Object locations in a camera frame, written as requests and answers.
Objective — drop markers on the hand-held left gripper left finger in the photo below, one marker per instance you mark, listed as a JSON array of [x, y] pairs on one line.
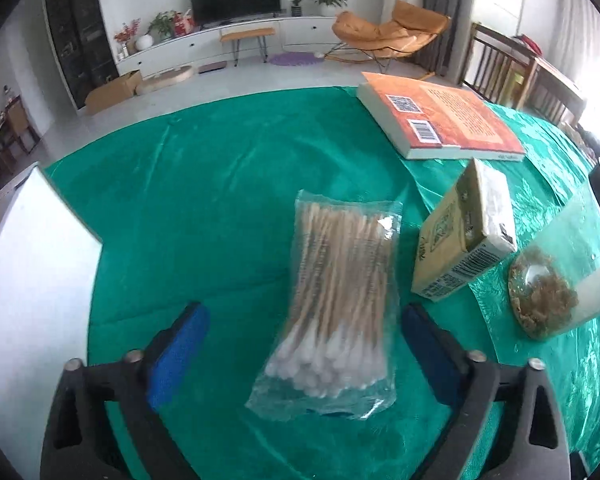
[[177, 355]]

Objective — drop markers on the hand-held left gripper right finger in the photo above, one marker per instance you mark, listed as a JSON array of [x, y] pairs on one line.
[[432, 355]]

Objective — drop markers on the pack of cotton swabs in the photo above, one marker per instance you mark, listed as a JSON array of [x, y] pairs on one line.
[[335, 290]]

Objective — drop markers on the small yellow-white carton box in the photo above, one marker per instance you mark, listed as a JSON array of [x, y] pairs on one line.
[[460, 240]]

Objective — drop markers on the clear jar with black lid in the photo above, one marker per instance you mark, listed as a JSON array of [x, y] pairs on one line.
[[555, 280]]

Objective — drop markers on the white board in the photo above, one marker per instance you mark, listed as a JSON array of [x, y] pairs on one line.
[[30, 300]]

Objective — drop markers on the green tablecloth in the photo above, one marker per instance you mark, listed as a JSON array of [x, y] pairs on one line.
[[220, 185]]

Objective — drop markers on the orange book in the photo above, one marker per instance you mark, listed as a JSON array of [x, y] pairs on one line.
[[445, 115]]

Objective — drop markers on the cardboard box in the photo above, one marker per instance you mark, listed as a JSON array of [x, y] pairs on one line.
[[112, 91]]

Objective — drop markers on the beige cat scratcher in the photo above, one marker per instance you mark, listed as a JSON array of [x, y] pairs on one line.
[[167, 80]]

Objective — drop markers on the small wooden chair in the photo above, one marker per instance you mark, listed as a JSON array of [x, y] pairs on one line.
[[22, 125]]

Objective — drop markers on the grey floor scale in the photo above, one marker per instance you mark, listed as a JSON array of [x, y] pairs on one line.
[[212, 67]]

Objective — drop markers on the dark wooden chair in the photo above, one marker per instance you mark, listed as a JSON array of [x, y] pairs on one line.
[[495, 67]]

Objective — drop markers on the white round vase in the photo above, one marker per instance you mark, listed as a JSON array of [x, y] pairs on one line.
[[144, 42]]

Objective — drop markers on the purple round mat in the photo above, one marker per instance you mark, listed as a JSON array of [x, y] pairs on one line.
[[294, 58]]

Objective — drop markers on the red flowers in vase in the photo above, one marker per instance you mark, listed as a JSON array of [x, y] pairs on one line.
[[126, 35]]

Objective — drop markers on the orange lounge chair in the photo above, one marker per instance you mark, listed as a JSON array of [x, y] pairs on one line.
[[385, 30]]

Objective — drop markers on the wooden bench with metal legs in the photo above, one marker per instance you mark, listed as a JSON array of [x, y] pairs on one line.
[[247, 33]]

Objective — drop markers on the bushy potted plant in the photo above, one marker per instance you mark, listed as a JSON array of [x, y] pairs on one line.
[[162, 24]]

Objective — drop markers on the red box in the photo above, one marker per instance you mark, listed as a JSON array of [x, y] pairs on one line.
[[184, 23]]

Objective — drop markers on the black display cabinet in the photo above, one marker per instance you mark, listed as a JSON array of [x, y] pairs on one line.
[[80, 35]]

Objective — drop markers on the white television cabinet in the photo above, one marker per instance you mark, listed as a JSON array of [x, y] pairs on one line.
[[300, 32]]

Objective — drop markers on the grey and white curtains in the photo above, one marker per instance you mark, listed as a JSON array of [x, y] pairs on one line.
[[430, 5]]

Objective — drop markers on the small potted plant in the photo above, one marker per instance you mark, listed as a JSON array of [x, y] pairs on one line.
[[295, 4]]

